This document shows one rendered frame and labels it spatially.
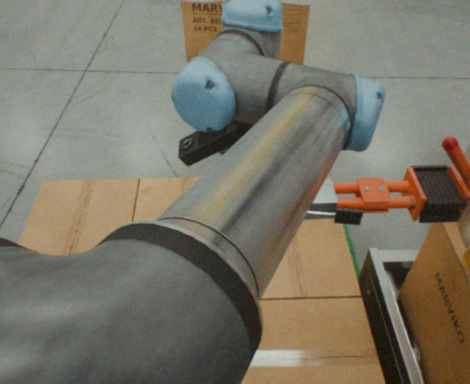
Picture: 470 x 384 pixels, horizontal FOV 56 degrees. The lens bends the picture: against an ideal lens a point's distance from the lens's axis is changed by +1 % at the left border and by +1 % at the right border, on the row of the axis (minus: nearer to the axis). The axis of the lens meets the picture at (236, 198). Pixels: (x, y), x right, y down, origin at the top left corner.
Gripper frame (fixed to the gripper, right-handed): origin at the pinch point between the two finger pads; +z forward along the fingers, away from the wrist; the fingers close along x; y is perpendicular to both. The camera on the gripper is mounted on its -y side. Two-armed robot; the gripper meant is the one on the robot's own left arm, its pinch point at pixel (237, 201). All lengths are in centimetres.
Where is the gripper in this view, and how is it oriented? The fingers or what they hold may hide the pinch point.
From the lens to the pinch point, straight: 78.3
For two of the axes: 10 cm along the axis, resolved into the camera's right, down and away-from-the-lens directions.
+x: -0.3, -7.2, 6.9
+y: 10.0, -0.3, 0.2
